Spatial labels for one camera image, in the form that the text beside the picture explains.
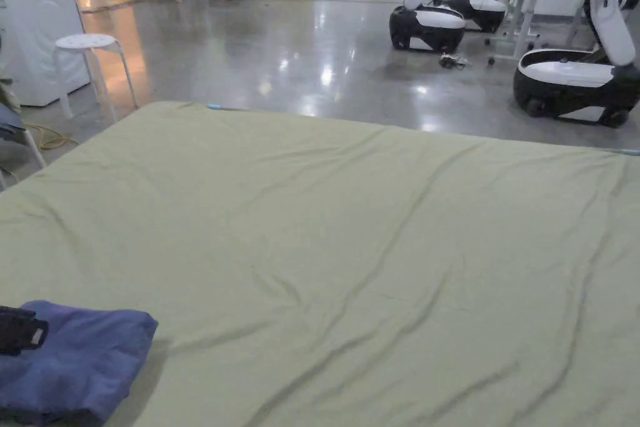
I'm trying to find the blue garment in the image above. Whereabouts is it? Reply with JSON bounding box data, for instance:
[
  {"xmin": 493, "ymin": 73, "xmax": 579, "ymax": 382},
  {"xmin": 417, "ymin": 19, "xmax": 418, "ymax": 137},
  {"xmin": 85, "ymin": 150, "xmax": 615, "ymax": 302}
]
[{"xmin": 0, "ymin": 300, "xmax": 159, "ymax": 427}]

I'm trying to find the white stool with clothes pile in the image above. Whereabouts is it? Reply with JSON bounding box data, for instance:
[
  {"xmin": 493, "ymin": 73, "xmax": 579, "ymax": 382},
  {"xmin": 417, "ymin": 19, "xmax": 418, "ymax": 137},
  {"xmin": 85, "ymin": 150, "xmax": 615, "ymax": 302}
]
[{"xmin": 0, "ymin": 78, "xmax": 48, "ymax": 193}]

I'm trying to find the white round stool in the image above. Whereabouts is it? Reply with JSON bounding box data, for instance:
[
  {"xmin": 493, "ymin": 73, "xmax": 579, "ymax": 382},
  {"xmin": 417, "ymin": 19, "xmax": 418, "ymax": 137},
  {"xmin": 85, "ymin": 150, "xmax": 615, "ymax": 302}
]
[{"xmin": 52, "ymin": 34, "xmax": 139, "ymax": 124}]

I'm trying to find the white washing machine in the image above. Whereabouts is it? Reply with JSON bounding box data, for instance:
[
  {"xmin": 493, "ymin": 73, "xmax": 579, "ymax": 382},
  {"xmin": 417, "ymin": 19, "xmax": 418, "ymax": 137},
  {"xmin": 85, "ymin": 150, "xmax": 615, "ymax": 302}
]
[{"xmin": 0, "ymin": 0, "xmax": 92, "ymax": 108}]

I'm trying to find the bed with pale green sheet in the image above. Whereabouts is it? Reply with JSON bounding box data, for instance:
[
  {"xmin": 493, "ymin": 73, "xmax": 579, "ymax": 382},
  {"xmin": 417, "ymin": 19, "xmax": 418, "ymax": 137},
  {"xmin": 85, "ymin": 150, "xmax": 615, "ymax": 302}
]
[{"xmin": 0, "ymin": 101, "xmax": 640, "ymax": 427}]

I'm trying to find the yellow floor cable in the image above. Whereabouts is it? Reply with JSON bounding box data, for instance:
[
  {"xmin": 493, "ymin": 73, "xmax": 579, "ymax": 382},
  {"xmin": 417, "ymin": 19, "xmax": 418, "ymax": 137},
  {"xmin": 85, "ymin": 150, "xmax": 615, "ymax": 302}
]
[{"xmin": 14, "ymin": 123, "xmax": 81, "ymax": 184}]

